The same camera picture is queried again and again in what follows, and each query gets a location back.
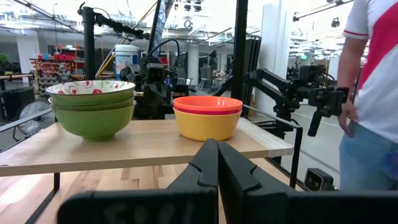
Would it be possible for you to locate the person's hand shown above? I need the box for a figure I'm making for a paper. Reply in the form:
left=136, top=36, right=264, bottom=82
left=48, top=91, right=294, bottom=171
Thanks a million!
left=337, top=98, right=359, bottom=138

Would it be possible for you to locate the red plastic mini bowl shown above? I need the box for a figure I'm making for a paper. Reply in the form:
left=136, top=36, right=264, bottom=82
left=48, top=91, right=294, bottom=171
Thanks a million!
left=172, top=105, right=244, bottom=116

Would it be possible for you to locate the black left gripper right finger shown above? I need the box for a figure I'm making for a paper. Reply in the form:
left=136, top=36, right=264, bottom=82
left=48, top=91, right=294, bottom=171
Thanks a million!
left=218, top=141, right=398, bottom=224

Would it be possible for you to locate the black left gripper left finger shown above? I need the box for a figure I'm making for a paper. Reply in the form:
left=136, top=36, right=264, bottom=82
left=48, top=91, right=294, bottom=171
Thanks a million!
left=57, top=138, right=220, bottom=224

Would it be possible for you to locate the black table-level camera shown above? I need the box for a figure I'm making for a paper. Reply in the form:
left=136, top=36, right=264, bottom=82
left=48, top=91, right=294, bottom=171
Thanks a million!
left=303, top=167, right=336, bottom=192

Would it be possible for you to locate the wooden shelf with black frame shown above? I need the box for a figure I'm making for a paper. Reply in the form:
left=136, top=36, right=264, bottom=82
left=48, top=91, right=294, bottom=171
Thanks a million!
left=0, top=104, right=304, bottom=224

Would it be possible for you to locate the yellow plastic mini bowl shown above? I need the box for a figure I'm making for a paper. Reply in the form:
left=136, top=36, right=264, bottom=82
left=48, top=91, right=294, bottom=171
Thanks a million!
left=173, top=108, right=243, bottom=142

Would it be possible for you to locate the dark diagonal strut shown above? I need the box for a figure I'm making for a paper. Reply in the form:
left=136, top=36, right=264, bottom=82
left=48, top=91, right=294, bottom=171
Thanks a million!
left=146, top=0, right=175, bottom=57

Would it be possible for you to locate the rack with red bins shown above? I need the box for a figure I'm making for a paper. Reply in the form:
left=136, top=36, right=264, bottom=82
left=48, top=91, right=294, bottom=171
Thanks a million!
left=29, top=51, right=85, bottom=94

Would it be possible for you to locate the wooden rod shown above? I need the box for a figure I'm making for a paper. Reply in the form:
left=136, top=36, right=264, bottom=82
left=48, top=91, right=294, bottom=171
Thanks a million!
left=0, top=72, right=35, bottom=82

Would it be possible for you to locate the floor fan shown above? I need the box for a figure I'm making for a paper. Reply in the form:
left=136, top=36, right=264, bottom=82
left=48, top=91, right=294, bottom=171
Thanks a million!
left=16, top=98, right=53, bottom=137

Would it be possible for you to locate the black box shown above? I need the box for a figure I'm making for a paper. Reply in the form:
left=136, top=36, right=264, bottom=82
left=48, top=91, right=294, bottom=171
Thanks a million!
left=0, top=86, right=35, bottom=123

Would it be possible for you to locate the black pole with boom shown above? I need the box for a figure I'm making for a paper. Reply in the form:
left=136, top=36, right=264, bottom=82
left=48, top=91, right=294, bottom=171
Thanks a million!
left=76, top=1, right=147, bottom=82

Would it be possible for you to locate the orange plastic mini bowl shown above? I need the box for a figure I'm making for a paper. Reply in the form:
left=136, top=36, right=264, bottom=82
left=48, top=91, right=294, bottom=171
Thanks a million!
left=172, top=95, right=244, bottom=113

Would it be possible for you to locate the white tub with blue label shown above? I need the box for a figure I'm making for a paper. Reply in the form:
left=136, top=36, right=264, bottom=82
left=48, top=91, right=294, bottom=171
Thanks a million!
left=114, top=44, right=141, bottom=81

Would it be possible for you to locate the black frame post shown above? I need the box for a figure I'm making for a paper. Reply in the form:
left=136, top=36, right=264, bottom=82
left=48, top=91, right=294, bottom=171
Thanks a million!
left=231, top=0, right=250, bottom=103

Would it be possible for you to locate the person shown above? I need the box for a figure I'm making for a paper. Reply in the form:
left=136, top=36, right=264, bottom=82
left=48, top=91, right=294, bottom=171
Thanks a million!
left=336, top=0, right=398, bottom=192

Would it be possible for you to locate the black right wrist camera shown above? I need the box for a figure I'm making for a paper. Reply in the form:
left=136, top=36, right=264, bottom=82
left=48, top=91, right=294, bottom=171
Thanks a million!
left=145, top=62, right=166, bottom=84

